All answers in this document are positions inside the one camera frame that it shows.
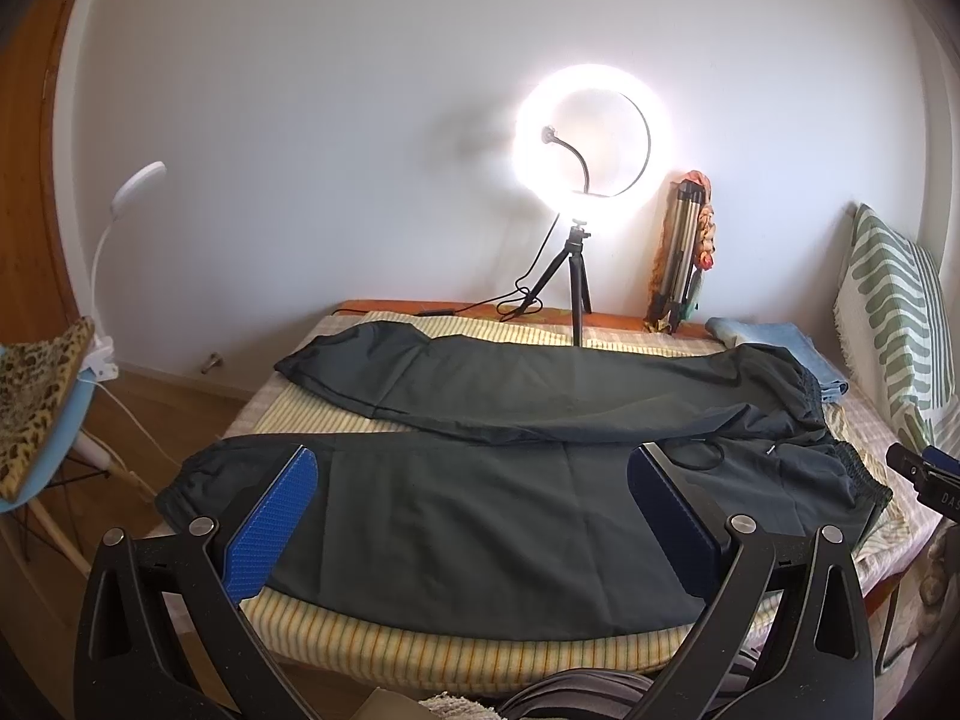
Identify dark green pants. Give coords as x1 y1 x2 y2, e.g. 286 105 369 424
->
154 319 895 628

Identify yellow striped bed sheet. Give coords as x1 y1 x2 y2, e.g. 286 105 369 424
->
216 308 783 691

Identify green striped white pillow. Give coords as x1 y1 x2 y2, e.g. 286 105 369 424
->
835 205 958 455

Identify light blue chair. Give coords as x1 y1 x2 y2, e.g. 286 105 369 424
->
2 337 155 577

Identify folded blue jeans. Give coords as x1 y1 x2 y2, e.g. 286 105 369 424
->
704 315 851 403

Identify white clip desk lamp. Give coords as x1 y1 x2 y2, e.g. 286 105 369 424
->
82 160 167 383

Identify orange floral cloth strip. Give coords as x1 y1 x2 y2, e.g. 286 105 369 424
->
670 171 716 335

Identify leopard print cushion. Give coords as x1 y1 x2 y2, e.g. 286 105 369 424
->
0 317 94 502

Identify black mini tripod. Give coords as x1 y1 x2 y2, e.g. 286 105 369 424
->
514 221 592 348

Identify black power cable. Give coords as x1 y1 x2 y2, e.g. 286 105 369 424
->
415 213 565 320

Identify white ring light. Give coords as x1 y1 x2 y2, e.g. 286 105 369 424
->
509 64 654 203

